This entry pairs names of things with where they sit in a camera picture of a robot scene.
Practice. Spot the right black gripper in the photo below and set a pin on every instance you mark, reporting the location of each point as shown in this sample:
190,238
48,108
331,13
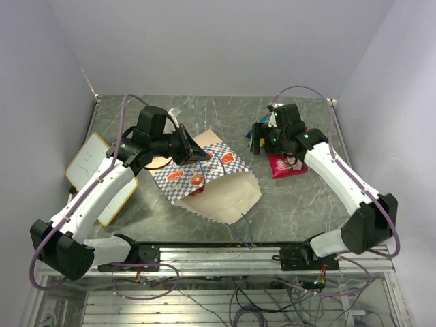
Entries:
261,130

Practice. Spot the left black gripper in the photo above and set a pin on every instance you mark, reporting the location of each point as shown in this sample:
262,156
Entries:
191,150

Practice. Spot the small red snack packet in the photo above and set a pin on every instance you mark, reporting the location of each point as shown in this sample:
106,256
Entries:
198,191

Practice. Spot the blue checkered paper bag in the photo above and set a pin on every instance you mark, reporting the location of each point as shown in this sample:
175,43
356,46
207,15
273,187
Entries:
231,188

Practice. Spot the red chips bag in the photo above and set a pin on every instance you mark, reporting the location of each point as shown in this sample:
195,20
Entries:
286,164

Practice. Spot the blue snack bag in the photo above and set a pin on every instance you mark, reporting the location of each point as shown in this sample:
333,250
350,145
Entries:
264,121

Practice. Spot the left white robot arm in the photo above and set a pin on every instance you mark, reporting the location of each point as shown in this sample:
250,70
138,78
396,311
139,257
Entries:
62,244

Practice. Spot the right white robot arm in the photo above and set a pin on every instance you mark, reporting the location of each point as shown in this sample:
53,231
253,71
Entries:
372,215

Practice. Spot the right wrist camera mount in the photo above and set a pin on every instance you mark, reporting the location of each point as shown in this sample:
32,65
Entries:
272,119

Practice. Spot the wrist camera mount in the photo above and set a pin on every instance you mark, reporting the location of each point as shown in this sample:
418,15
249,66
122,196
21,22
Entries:
272,119
174,113

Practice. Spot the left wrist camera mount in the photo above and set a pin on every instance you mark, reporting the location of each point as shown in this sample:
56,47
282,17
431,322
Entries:
174,113

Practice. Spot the small whiteboard yellow frame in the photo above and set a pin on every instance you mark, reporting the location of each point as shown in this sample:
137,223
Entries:
85,165

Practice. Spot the aluminium frame rail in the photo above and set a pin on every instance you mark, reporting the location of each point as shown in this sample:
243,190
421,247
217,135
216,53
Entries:
232,261

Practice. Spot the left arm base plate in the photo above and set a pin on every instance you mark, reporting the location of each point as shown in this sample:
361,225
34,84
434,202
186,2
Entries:
147,256

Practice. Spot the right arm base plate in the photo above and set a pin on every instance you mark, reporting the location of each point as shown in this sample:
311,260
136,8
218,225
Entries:
300,257

